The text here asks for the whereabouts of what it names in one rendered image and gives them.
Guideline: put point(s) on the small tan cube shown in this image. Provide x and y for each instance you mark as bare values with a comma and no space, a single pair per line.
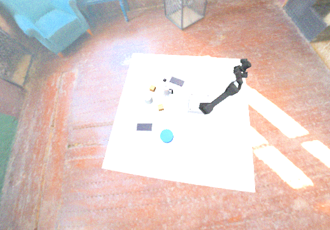
152,88
160,107

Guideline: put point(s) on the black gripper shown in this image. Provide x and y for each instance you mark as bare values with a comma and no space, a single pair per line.
242,60

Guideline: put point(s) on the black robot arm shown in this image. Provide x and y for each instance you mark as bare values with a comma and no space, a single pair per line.
231,89

